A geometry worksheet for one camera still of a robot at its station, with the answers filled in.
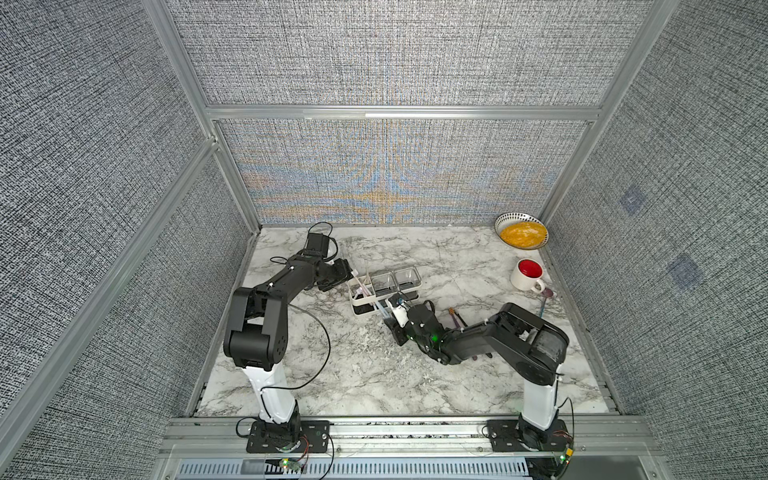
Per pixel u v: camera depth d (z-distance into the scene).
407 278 0.98
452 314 0.95
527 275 0.97
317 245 0.78
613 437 0.75
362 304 0.88
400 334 0.83
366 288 0.90
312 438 0.73
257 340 0.50
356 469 0.70
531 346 0.50
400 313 0.81
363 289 0.89
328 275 0.82
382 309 0.92
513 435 0.73
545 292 1.00
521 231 1.10
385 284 0.92
